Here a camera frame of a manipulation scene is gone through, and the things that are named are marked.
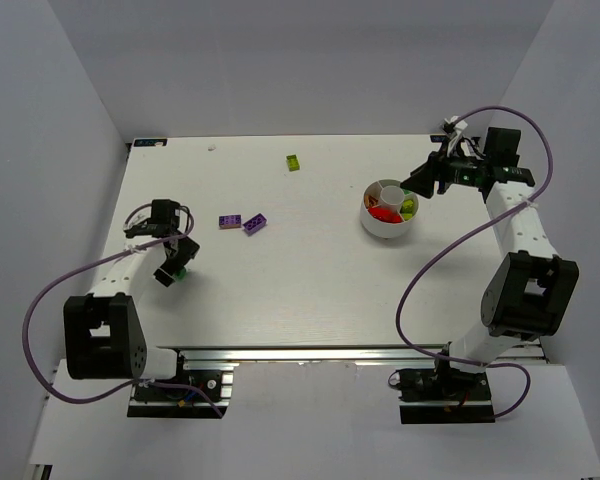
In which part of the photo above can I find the yellow lego piece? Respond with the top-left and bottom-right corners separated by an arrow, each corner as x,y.
400,199 -> 418,221

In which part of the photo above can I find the red lego brick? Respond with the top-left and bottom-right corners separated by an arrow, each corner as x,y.
368,206 -> 403,224

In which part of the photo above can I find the yellow-green lego brick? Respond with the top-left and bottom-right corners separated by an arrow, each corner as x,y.
286,155 -> 300,172

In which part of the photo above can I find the orange lego brick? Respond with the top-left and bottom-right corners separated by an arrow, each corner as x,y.
364,195 -> 378,209

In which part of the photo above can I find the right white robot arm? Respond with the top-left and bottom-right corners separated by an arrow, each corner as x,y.
401,126 -> 579,390

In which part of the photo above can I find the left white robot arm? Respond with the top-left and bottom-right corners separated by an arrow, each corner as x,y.
63,199 -> 200,380

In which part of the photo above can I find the white divided round container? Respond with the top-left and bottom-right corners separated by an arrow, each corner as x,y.
359,179 -> 419,240

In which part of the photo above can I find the purple lego brick studs up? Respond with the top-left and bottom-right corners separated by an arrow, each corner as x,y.
218,214 -> 242,230

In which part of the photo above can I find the purple lego brick upside down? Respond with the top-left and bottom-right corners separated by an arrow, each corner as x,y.
242,213 -> 267,236

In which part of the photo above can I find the blue label left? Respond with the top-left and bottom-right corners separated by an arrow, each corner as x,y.
132,138 -> 168,148

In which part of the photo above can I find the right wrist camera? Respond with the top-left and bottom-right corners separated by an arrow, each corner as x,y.
442,116 -> 468,156

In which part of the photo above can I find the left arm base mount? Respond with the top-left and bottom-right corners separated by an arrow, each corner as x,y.
127,368 -> 233,420

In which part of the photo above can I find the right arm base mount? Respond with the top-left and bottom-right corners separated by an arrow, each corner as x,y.
387,368 -> 495,425

